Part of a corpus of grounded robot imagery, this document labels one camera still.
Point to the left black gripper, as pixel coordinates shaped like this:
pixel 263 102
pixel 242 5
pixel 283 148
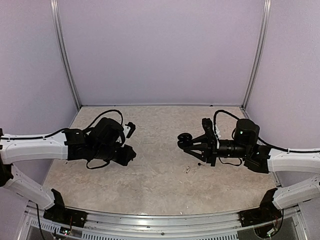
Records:
pixel 127 156

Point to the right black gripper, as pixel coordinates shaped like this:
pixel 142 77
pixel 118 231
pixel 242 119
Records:
pixel 211 154

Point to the black earbud charging case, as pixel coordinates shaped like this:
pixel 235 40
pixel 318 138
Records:
pixel 184 140

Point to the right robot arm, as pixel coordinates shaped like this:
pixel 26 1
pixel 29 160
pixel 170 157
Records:
pixel 258 158

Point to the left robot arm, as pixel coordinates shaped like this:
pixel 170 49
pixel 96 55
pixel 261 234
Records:
pixel 105 141

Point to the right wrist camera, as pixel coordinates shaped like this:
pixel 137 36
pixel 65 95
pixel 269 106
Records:
pixel 211 132

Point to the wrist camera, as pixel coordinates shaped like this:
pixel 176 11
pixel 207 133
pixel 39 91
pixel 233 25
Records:
pixel 211 132
pixel 128 129

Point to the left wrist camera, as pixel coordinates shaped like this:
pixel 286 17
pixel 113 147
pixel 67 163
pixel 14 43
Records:
pixel 128 129

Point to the front aluminium rail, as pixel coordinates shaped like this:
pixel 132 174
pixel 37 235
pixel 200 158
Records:
pixel 101 225

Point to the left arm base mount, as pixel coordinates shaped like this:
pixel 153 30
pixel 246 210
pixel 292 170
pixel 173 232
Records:
pixel 66 216

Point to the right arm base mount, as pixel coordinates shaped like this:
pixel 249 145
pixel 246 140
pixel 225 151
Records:
pixel 258 216

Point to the right aluminium frame post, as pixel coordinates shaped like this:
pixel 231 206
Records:
pixel 258 53

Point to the aluminium frame post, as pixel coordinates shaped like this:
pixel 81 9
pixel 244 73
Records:
pixel 258 53
pixel 54 5

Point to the left aluminium frame post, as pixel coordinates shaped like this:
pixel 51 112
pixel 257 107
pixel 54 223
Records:
pixel 54 5

